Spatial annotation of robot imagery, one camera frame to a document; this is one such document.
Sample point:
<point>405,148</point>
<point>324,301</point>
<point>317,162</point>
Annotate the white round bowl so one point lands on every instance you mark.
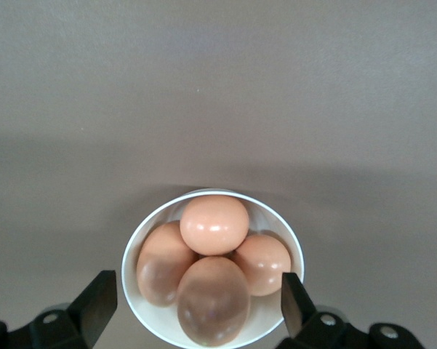
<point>145,317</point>

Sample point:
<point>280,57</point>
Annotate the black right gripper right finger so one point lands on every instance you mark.
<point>294,305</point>

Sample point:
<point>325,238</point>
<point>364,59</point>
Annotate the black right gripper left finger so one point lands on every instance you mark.
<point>94,305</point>

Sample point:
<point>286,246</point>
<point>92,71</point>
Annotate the brown egg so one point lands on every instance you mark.
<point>160,261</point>
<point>213,301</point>
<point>214,224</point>
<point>265,263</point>

